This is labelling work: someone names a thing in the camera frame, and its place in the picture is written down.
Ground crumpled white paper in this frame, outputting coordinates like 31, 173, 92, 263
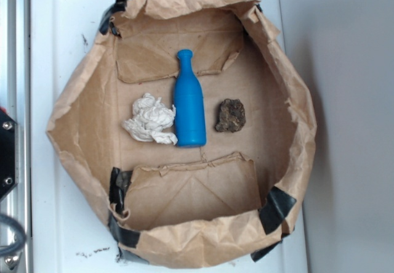
121, 92, 178, 145

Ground blue plastic bottle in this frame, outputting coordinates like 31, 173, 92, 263
174, 49, 207, 148

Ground brown rough rock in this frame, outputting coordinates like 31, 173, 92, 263
215, 99, 246, 132

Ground brown paper bag tray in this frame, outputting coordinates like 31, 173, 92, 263
47, 0, 317, 269

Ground black tape bottom left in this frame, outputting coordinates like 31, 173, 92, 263
108, 167, 149, 265

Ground black tape bottom right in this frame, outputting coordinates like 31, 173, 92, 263
250, 186, 297, 263

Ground black tape top left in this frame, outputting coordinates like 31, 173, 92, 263
98, 0, 128, 36

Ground white plastic tray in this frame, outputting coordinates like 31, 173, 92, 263
30, 0, 308, 272

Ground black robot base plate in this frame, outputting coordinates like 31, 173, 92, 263
0, 107, 17, 201

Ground grey cable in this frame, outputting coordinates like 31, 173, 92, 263
0, 213, 26, 258

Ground aluminium frame rail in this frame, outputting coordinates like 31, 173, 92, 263
1, 0, 33, 272

